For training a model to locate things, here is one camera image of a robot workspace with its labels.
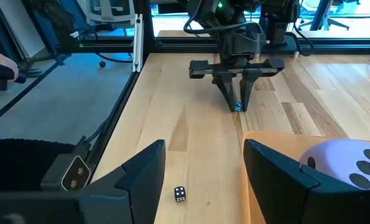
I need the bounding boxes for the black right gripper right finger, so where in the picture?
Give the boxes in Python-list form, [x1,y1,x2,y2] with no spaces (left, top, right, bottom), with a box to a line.
[243,138,370,224]

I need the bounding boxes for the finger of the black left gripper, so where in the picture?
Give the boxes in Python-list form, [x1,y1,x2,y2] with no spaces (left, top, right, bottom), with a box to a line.
[239,70,264,113]
[211,73,238,113]

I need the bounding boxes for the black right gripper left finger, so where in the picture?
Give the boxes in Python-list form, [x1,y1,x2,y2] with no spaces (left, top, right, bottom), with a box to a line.
[0,139,167,224]

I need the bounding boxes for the large purple plush die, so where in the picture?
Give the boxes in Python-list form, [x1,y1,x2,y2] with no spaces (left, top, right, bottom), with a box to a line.
[298,138,370,191]

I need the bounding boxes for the small black die white pips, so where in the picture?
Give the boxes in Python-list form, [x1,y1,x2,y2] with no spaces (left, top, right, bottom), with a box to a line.
[173,185,187,202]

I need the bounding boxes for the grey mesh office chair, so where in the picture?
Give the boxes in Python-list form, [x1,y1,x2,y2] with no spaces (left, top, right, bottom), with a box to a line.
[85,0,136,29]

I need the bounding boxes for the black office chair base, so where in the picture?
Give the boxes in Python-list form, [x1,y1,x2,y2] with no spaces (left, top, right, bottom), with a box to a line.
[298,17,351,32]

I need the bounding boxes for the person's hand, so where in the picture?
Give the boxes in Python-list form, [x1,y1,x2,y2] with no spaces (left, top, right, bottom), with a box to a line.
[0,51,20,82]

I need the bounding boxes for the black depth camera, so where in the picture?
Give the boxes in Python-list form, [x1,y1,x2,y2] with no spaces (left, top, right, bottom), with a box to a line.
[40,153,92,192]

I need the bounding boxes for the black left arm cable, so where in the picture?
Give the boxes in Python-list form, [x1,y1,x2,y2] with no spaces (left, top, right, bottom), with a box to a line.
[183,0,266,35]

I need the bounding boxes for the silver aluminium extrusion post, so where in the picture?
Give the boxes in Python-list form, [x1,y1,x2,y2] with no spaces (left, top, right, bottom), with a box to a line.
[131,14,144,73]

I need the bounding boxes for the black floor cable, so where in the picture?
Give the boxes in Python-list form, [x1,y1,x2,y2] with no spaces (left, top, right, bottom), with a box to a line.
[94,52,135,68]

